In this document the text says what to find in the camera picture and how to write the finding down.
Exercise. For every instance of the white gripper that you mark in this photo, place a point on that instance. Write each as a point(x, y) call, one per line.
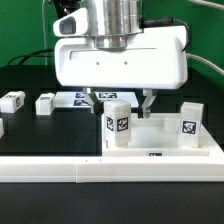
point(153, 59)

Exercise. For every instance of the white square tabletop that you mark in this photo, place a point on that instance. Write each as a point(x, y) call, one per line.
point(155, 136)

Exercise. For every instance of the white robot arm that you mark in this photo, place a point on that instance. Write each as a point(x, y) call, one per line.
point(109, 44)

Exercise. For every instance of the white marker sheet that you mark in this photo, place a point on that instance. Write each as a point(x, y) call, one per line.
point(73, 99)

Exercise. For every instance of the white U-shaped obstacle fence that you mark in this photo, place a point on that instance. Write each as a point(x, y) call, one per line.
point(116, 169)

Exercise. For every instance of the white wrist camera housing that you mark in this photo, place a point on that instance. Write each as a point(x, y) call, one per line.
point(74, 24)

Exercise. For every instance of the black camera stand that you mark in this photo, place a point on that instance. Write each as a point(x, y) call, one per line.
point(65, 7)

